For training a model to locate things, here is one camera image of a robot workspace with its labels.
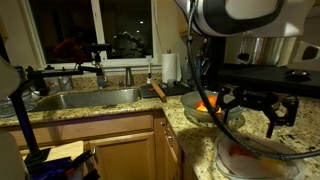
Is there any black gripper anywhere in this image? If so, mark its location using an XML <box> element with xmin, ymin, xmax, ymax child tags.
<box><xmin>218</xmin><ymin>84</ymin><xmax>300</xmax><ymax>139</ymax></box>

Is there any red apple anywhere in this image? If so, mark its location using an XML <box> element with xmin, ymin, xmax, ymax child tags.
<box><xmin>229</xmin><ymin>143</ymin><xmax>256</xmax><ymax>159</ymax></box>

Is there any clear glass bowl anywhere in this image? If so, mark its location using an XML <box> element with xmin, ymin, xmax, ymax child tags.
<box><xmin>180</xmin><ymin>90</ymin><xmax>246</xmax><ymax>129</ymax></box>

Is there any large orange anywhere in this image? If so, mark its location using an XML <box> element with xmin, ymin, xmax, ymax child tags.
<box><xmin>205</xmin><ymin>94</ymin><xmax>220</xmax><ymax>109</ymax></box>

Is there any yellowish orange fruit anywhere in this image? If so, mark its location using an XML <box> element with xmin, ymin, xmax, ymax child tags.
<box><xmin>196</xmin><ymin>105</ymin><xmax>223</xmax><ymax>115</ymax></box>

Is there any black countertop appliance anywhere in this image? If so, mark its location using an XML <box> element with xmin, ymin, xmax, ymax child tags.
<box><xmin>196</xmin><ymin>36</ymin><xmax>228</xmax><ymax>91</ymax></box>

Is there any clear spray bottle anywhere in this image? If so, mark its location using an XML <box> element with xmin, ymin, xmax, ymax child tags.
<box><xmin>181</xmin><ymin>56</ymin><xmax>194</xmax><ymax>83</ymax></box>

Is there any black flat tray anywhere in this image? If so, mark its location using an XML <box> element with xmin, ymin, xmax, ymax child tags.
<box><xmin>139</xmin><ymin>81</ymin><xmax>193</xmax><ymax>99</ymax></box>

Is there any white paper towel roll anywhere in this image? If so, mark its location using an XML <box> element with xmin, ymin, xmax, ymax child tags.
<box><xmin>161</xmin><ymin>49</ymin><xmax>183</xmax><ymax>84</ymax></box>

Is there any wooden rolling pin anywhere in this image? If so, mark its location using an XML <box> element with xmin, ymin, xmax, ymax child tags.
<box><xmin>150</xmin><ymin>79</ymin><xmax>168</xmax><ymax>103</ymax></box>

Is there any white dish brush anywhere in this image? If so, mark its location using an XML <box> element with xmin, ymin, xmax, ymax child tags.
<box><xmin>146</xmin><ymin>54</ymin><xmax>154</xmax><ymax>85</ymax></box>

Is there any stainless soap dispenser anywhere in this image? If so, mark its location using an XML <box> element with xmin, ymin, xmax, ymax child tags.
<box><xmin>124</xmin><ymin>66</ymin><xmax>135</xmax><ymax>87</ymax></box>

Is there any light wood base cabinet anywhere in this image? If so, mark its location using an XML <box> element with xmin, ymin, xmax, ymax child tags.
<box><xmin>0</xmin><ymin>109</ymin><xmax>201</xmax><ymax>180</ymax></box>

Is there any stainless steel faucet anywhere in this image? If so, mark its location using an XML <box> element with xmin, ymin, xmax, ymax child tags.
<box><xmin>95</xmin><ymin>69</ymin><xmax>109</xmax><ymax>90</ymax></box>

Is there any stainless steel sink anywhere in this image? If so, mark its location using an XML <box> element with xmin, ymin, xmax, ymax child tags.
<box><xmin>31</xmin><ymin>87</ymin><xmax>143</xmax><ymax>113</ymax></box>

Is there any white framed window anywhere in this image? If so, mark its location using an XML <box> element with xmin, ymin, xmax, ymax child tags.
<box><xmin>18</xmin><ymin>0</ymin><xmax>159</xmax><ymax>69</ymax></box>

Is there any grey metal cup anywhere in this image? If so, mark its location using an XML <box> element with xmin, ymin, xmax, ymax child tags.
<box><xmin>58</xmin><ymin>75</ymin><xmax>74</xmax><ymax>91</ymax></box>

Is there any dark blue bag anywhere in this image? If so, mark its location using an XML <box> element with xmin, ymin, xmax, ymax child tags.
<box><xmin>31</xmin><ymin>149</ymin><xmax>101</xmax><ymax>180</ymax></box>

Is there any clear glass dish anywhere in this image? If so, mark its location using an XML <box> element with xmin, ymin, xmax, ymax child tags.
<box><xmin>0</xmin><ymin>91</ymin><xmax>38</xmax><ymax>119</ymax></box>

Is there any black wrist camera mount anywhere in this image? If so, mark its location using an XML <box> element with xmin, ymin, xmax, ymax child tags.
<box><xmin>216</xmin><ymin>63</ymin><xmax>320</xmax><ymax>99</ymax></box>

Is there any black stereo camera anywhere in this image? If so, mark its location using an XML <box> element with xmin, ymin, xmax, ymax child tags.
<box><xmin>87</xmin><ymin>43</ymin><xmax>113</xmax><ymax>53</ymax></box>

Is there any black camera stand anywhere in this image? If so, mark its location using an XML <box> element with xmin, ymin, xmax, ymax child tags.
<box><xmin>8</xmin><ymin>49</ymin><xmax>104</xmax><ymax>169</ymax></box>

